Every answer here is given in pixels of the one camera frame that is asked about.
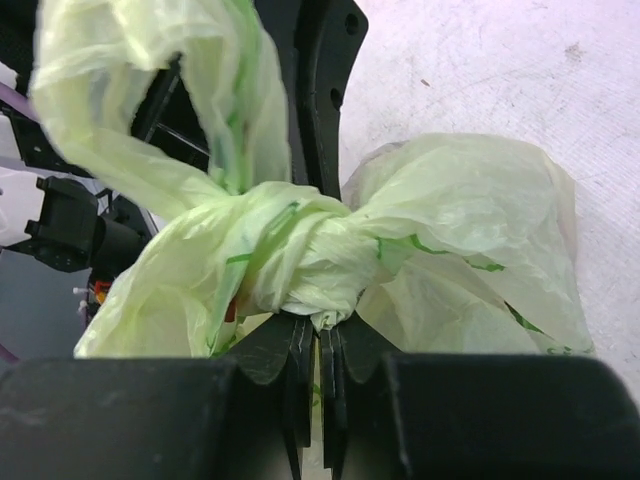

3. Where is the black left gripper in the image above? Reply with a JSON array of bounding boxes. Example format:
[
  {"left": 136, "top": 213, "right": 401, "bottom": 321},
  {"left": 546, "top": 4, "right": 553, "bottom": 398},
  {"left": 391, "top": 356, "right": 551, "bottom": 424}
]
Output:
[{"left": 1, "top": 0, "right": 368, "bottom": 199}]

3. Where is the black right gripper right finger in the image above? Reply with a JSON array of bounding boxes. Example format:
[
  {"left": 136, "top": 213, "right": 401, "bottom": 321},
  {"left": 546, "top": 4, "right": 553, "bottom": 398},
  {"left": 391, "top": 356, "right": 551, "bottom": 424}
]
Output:
[{"left": 319, "top": 318, "right": 639, "bottom": 479}]

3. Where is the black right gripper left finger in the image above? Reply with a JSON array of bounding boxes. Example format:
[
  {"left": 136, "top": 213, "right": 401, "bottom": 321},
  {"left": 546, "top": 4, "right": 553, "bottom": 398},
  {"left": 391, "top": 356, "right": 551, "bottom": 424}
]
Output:
[{"left": 1, "top": 314, "right": 314, "bottom": 479}]

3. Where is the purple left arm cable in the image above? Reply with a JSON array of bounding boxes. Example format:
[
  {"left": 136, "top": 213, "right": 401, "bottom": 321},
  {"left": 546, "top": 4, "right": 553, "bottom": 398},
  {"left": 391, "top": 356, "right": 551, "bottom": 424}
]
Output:
[{"left": 0, "top": 81, "right": 39, "bottom": 121}]

